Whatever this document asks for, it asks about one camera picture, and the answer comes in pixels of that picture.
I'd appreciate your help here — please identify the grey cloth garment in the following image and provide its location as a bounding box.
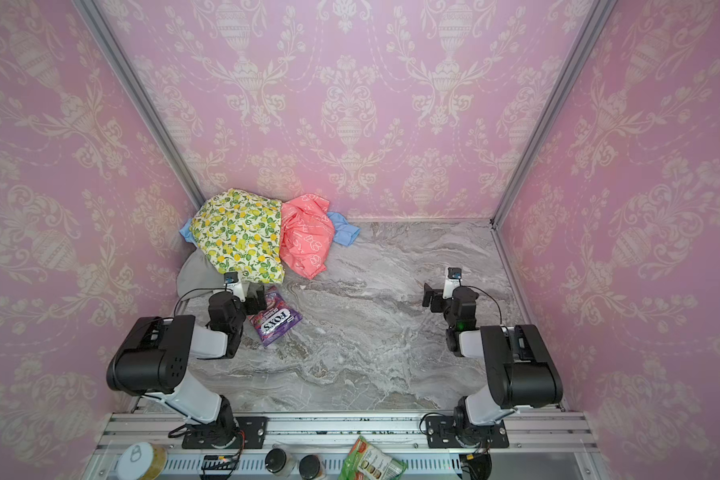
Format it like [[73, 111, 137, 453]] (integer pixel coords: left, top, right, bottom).
[[176, 249, 224, 299]]

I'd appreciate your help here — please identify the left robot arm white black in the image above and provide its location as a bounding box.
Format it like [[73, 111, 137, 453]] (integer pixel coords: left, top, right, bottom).
[[106, 286, 268, 452]]

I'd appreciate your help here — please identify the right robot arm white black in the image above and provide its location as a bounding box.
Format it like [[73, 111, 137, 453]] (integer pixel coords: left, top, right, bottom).
[[422, 284, 564, 448]]

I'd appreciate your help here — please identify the lemon print yellow cloth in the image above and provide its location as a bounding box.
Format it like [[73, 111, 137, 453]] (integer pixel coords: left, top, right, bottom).
[[189, 189, 285, 284]]

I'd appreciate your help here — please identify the pink patterned cloth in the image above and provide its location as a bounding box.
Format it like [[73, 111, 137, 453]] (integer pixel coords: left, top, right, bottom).
[[280, 194, 335, 280]]

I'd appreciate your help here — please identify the light blue cloth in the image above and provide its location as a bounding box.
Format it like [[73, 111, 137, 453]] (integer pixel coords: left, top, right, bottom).
[[179, 212, 360, 247]]

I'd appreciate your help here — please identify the purple Fox's candy bag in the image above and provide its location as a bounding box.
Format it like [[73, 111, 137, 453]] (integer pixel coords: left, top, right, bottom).
[[250, 286, 303, 347]]

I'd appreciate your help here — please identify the black round jar lid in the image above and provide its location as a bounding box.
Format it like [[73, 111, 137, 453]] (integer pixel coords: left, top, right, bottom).
[[298, 454, 325, 480], [265, 447, 295, 477]]

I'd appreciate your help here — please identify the black round object bottom right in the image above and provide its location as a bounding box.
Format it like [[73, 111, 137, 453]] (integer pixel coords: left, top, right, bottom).
[[459, 452, 493, 480]]

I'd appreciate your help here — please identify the green snack packet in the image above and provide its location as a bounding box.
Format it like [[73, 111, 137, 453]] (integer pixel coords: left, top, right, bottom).
[[338, 436, 407, 480]]

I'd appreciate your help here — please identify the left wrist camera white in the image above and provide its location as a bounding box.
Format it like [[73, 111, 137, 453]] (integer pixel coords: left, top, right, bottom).
[[223, 271, 247, 302]]

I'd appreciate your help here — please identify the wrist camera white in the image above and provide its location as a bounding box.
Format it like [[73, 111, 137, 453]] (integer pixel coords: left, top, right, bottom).
[[442, 267, 462, 299], [223, 271, 247, 302]]

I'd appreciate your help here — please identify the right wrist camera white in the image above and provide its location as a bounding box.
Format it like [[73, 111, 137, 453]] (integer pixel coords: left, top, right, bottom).
[[442, 267, 462, 299]]

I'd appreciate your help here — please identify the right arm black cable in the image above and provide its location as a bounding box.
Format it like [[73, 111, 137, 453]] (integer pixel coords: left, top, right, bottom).
[[471, 285, 504, 326]]

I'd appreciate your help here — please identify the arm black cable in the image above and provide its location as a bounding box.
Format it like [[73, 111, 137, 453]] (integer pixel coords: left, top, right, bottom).
[[471, 285, 504, 326], [171, 286, 227, 318]]

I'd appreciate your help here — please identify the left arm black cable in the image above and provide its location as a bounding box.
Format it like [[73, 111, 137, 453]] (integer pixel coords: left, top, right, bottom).
[[171, 286, 227, 318]]

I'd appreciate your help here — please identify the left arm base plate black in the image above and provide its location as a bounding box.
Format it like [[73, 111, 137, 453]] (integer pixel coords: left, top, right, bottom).
[[182, 416, 268, 451]]

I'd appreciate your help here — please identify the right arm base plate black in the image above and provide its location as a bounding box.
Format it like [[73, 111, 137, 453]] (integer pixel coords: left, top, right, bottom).
[[423, 415, 510, 449]]

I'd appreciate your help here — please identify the aluminium rail frame front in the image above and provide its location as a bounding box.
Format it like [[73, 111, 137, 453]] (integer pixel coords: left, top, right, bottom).
[[83, 408, 609, 479]]

